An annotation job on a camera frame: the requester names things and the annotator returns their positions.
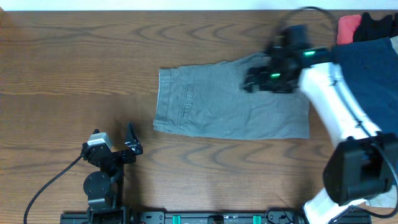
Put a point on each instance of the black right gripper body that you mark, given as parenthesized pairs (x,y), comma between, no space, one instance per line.
(267,80)

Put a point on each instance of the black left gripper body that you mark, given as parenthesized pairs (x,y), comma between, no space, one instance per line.
(122,158)

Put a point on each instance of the grey shorts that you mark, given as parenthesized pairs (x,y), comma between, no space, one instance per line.
(209,101)

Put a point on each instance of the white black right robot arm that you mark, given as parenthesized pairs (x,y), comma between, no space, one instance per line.
(363,167)

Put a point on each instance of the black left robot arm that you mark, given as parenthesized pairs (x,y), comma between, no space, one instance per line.
(104,188)

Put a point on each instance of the red folded garment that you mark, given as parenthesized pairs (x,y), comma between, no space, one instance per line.
(347,26)

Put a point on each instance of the navy blue garment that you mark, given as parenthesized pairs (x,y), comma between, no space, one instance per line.
(370,72)

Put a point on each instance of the black folded garment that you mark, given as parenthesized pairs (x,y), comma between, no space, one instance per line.
(370,29)

